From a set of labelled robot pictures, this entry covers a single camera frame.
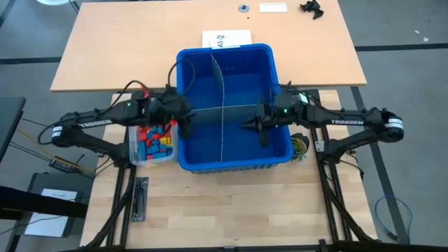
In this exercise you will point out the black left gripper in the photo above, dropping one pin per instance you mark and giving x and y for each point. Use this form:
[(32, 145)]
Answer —
[(168, 112)]

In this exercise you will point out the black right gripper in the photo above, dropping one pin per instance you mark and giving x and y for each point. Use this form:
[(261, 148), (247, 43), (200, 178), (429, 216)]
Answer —
[(272, 113)]

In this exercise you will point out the short grey slotted divider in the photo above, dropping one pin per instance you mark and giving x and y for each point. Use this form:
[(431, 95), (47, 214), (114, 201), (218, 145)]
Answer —
[(206, 117)]

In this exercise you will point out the large blue plastic bin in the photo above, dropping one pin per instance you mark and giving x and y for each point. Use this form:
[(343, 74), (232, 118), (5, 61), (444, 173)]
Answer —
[(245, 154)]

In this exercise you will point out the potted succulent plant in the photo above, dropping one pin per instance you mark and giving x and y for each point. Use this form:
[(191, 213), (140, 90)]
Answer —
[(300, 140)]

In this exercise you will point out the long grey slotted divider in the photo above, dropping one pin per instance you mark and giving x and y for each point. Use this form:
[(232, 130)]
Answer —
[(220, 78)]

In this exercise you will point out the clear plastic block container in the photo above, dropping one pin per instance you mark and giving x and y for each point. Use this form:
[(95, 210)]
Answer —
[(134, 161)]

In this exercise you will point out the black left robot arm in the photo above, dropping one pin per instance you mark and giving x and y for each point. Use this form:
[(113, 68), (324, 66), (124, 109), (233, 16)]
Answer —
[(94, 122)]

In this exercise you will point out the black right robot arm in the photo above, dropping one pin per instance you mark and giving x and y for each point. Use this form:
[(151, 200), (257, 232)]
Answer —
[(350, 120)]

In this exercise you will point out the yellow block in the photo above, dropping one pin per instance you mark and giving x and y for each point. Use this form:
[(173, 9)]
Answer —
[(166, 141)]

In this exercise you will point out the blue arch block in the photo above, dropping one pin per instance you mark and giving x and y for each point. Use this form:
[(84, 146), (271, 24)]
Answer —
[(153, 134)]

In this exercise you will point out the white printed paper sheet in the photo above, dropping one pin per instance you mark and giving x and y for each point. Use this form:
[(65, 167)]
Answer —
[(238, 36)]

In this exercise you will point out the black hex key holder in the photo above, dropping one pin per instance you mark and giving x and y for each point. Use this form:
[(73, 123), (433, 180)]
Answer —
[(140, 199)]

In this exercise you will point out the white rectangular pad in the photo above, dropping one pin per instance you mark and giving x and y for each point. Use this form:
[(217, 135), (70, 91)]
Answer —
[(273, 7)]

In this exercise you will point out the grey round desk grommet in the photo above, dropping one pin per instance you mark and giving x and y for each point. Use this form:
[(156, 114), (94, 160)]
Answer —
[(243, 8)]

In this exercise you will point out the black plastic gripper part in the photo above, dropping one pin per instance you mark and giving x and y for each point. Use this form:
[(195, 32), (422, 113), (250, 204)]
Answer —
[(313, 8)]

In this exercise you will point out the black circuit board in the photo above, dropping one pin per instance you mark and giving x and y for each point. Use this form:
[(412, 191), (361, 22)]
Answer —
[(61, 164)]

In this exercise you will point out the black flat case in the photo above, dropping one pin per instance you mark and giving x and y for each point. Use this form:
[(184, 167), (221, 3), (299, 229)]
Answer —
[(38, 179)]

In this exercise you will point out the plain white paper sheet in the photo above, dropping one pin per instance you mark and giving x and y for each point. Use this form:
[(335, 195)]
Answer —
[(49, 225)]

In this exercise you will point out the black beam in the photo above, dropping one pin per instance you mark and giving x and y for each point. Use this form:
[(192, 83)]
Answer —
[(35, 204)]

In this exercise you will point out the black side table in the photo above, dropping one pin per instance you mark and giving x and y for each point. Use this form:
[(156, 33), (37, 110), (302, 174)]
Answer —
[(8, 122)]

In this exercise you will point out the white round object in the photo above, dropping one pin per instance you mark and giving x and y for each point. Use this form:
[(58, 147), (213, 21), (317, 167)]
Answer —
[(52, 1)]

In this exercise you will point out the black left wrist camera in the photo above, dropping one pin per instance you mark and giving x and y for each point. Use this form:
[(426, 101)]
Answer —
[(171, 96)]

